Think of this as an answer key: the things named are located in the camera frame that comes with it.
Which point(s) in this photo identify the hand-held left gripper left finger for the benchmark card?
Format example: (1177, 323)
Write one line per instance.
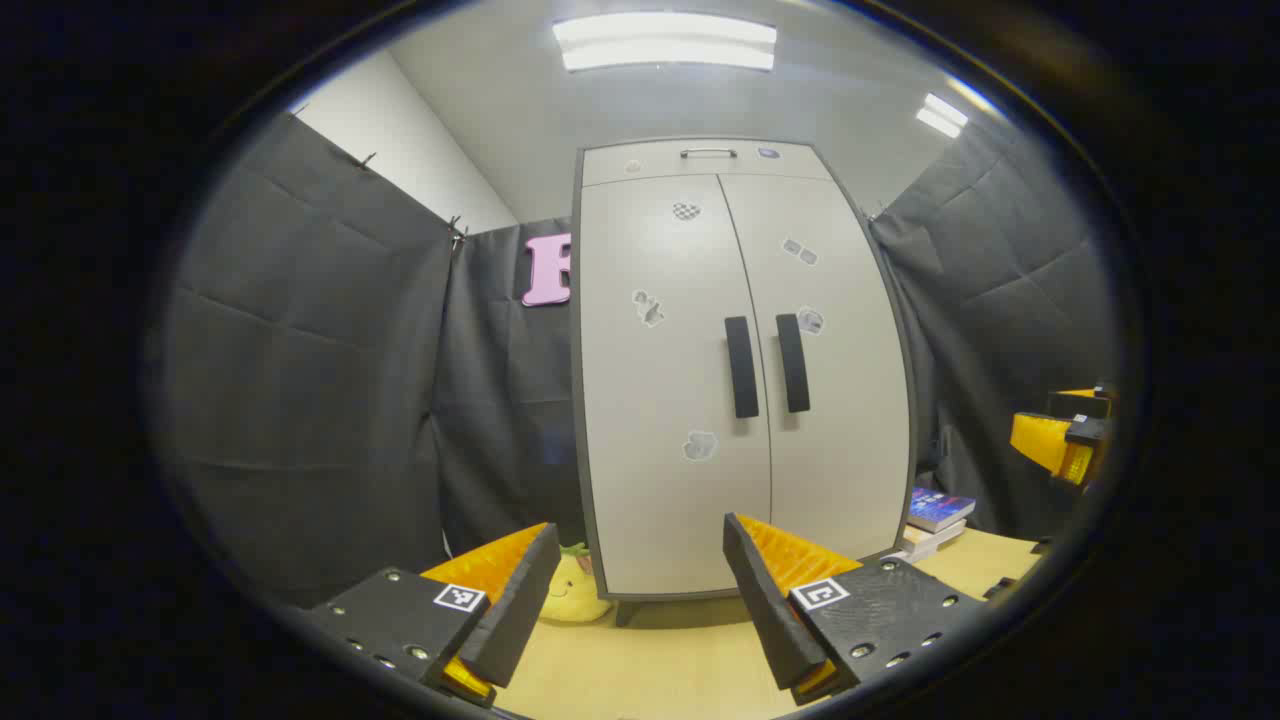
(520, 610)

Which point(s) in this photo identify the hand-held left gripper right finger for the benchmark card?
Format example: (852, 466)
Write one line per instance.
(770, 610)

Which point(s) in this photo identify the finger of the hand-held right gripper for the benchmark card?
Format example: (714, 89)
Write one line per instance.
(1082, 403)
(1045, 445)

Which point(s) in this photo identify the beige shoe cabinet door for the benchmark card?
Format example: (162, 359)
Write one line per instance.
(850, 420)
(660, 400)

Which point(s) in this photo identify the beige double-door shoe cabinet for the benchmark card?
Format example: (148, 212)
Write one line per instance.
(600, 400)

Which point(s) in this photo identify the beige cabinet drawer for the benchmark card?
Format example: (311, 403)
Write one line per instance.
(640, 163)

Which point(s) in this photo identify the yellow plush toy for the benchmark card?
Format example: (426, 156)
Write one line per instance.
(572, 590)

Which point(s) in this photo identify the blue book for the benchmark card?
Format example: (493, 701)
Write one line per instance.
(938, 508)

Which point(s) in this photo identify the stack of white books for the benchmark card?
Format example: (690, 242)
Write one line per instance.
(928, 541)

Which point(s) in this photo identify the small ceiling light panel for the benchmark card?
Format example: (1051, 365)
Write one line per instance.
(942, 115)

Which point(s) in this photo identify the black backdrop cloth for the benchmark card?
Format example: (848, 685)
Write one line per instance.
(300, 350)

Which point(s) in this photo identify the large ceiling light panel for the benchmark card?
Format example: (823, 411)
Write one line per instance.
(665, 42)

